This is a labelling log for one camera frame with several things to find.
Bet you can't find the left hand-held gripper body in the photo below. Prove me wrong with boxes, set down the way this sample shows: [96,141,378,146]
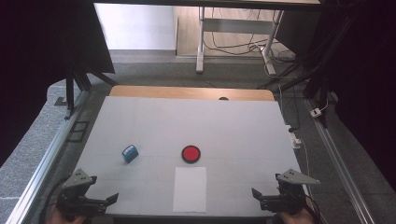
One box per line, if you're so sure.
[55,168,108,217]

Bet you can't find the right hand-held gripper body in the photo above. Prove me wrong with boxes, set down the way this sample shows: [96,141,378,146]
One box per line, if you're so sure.
[260,168,321,216]

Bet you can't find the blue stamp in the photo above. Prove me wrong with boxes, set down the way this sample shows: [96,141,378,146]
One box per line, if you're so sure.
[121,144,140,164]

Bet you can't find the red ink pad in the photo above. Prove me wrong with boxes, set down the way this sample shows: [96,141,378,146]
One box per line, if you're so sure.
[181,145,202,164]

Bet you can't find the person's right hand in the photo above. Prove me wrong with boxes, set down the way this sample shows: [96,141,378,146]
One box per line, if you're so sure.
[274,200,317,224]

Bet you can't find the person's left hand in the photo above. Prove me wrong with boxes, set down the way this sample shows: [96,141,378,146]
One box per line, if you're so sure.
[46,203,92,224]

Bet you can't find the white paper sheet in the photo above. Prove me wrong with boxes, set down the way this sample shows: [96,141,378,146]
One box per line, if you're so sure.
[172,166,207,214]

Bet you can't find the white table cover sheet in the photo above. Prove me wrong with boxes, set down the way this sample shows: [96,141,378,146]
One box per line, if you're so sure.
[55,95,307,217]

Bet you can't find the black tripod stand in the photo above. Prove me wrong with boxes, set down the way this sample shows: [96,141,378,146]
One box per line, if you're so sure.
[54,52,119,121]

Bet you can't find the black metal stand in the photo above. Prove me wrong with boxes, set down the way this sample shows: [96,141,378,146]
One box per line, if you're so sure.
[257,12,347,129]

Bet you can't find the black curtain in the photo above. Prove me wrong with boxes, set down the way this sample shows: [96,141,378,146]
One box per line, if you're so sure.
[0,0,116,167]

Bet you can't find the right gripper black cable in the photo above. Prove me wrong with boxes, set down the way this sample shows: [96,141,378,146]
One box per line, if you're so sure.
[306,194,322,224]

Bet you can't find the aluminium rail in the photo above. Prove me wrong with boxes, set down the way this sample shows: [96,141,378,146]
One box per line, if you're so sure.
[304,98,378,224]
[6,90,92,224]

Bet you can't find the black floor cables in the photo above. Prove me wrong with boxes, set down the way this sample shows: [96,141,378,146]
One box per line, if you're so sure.
[204,7,297,63]

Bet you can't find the white metal desk frame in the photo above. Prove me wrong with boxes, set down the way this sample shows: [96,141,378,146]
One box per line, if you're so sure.
[195,6,285,77]

